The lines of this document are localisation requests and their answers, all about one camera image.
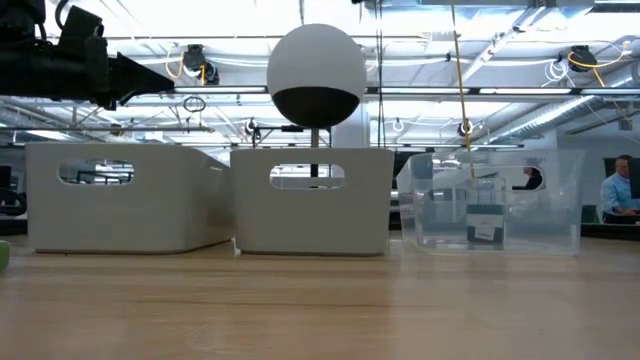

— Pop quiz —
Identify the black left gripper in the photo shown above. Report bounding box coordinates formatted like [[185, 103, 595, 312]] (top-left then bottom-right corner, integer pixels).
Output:
[[56, 4, 176, 111]]

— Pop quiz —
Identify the small white plastic bin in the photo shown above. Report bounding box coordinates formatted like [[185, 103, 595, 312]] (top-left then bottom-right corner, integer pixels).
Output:
[[229, 146, 396, 257]]

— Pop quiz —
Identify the clear plastic bin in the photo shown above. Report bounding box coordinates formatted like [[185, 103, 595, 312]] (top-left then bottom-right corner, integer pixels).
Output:
[[395, 148, 587, 257]]

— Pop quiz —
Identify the large white plastic bin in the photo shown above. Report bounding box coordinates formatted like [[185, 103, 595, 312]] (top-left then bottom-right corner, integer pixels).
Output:
[[24, 141, 236, 255]]

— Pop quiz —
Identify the black office chair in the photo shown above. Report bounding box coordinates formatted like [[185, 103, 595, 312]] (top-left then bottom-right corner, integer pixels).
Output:
[[0, 186, 27, 218]]

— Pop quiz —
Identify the white black globe lamp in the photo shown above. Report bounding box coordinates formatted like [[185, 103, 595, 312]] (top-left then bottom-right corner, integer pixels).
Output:
[[265, 23, 368, 130]]

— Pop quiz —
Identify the lamp pole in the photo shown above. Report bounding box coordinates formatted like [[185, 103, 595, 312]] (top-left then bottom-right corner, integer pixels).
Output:
[[310, 127, 320, 179]]

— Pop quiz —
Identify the black monitor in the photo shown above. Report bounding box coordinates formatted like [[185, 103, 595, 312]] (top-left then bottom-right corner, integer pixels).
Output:
[[392, 149, 424, 177]]

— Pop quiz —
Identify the long ceiling light strip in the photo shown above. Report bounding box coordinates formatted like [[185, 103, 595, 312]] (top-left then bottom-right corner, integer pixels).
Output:
[[172, 85, 640, 97]]

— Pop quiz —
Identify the person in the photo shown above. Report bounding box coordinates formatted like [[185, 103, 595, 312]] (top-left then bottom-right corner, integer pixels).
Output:
[[599, 154, 640, 225], [511, 166, 544, 192]]

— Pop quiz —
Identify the dark desk monitor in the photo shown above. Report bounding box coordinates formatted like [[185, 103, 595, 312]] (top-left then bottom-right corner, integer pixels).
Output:
[[628, 157, 640, 200]]

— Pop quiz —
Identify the hanging cable loop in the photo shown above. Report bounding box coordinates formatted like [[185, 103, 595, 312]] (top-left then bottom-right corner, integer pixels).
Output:
[[182, 94, 208, 114]]

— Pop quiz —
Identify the ceiling cable reel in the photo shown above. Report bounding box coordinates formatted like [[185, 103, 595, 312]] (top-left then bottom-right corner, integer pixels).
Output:
[[566, 44, 600, 74], [180, 43, 222, 87]]

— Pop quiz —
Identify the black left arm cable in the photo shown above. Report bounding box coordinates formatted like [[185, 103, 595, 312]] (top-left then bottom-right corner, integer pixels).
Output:
[[53, 0, 72, 32]]

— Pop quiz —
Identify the black hanging cable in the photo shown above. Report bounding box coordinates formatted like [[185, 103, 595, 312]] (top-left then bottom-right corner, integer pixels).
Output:
[[375, 0, 385, 150]]

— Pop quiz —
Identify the yellow hanging rope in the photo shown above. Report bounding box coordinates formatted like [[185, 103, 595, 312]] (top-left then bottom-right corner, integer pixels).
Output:
[[449, 0, 477, 182]]

